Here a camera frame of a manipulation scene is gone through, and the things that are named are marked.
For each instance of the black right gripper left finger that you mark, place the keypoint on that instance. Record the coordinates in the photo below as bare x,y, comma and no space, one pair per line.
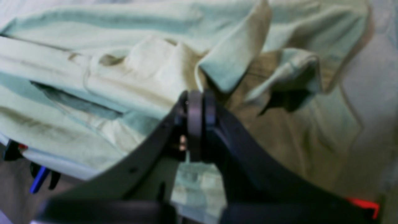
137,190

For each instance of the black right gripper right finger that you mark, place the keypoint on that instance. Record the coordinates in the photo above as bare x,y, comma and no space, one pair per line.
259,190

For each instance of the light green T-shirt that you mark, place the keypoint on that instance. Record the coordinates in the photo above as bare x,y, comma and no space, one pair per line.
215,103

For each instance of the blue orange clamp front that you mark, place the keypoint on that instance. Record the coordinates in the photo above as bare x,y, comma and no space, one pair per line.
39,174

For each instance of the red clamp back edge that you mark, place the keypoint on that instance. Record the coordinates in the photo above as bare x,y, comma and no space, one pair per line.
365,205

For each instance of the red clamp edge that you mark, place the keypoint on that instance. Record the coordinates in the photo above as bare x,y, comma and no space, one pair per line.
365,205
13,150

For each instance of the green table cloth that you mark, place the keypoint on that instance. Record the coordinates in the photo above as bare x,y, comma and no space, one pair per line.
373,109

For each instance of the red clamp left edge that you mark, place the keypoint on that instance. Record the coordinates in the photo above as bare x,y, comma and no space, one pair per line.
13,150

